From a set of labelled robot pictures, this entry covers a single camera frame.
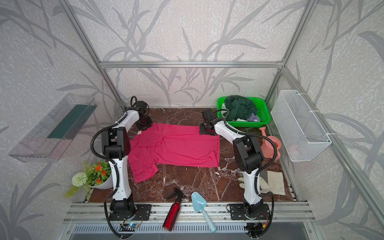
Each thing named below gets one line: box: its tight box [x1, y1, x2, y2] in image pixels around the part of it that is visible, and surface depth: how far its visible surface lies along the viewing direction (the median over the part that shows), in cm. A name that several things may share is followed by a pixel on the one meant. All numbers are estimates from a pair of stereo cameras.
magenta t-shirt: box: [128, 123, 220, 183], surface depth 96 cm
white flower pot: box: [89, 171, 114, 190], surface depth 76 cm
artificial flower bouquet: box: [64, 161, 112, 198], surface depth 72 cm
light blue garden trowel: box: [191, 191, 217, 234], surface depth 78 cm
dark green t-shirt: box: [224, 95, 258, 121], surface depth 109 cm
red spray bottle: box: [162, 187, 184, 232], surface depth 74 cm
